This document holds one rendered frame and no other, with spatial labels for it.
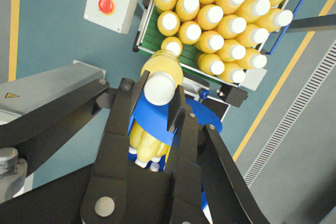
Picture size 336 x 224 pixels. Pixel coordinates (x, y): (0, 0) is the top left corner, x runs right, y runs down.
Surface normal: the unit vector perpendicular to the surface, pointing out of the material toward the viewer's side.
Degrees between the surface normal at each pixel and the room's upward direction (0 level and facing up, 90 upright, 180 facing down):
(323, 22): 90
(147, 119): 41
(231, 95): 0
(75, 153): 0
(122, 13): 0
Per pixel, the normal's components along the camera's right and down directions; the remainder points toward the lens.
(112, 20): 0.03, 0.34
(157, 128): -0.41, 0.14
